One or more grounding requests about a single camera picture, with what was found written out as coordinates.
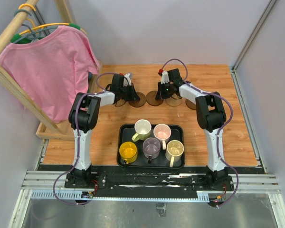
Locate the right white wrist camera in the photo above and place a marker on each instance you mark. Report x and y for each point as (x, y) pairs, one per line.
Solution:
(164, 76)

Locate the aluminium frame post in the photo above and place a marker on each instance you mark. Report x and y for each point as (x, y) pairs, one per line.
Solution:
(255, 32)

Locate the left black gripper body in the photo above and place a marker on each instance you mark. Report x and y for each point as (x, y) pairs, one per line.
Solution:
(126, 93)

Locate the grey clothes hanger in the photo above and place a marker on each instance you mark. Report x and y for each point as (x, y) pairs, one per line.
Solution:
(33, 34)

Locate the black plastic tray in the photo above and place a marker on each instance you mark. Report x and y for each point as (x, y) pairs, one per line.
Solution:
(125, 135)

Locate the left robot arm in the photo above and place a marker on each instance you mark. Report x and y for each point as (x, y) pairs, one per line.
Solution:
(85, 111)

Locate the brown wooden coaster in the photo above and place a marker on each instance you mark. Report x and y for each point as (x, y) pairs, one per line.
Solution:
(151, 99)
(139, 103)
(190, 104)

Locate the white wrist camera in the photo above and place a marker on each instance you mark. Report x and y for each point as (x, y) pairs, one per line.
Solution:
(164, 76)
(127, 79)

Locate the yellow green clothes hanger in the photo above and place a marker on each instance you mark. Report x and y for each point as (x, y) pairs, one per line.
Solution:
(65, 13)

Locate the woven rattan coaster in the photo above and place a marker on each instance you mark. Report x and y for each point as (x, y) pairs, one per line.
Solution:
(174, 101)

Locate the cream mug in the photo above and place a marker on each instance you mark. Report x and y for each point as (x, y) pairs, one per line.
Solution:
(174, 151)

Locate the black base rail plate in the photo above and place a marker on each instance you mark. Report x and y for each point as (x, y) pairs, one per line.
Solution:
(148, 182)

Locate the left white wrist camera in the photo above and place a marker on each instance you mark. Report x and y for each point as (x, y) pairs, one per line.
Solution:
(127, 79)

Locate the pink mug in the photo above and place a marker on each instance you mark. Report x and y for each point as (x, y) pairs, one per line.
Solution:
(162, 133)

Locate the purple mug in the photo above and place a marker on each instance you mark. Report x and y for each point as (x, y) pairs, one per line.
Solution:
(151, 148)

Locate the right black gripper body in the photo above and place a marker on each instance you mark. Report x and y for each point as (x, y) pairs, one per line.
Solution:
(166, 90)

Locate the pink t-shirt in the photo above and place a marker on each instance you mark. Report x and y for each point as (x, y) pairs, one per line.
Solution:
(52, 70)

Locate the yellow mug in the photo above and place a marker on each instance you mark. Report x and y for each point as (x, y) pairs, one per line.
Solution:
(128, 152)

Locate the white mug green handle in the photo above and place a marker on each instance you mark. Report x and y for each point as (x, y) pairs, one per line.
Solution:
(142, 130)

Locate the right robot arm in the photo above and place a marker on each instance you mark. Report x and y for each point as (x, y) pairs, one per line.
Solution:
(210, 112)

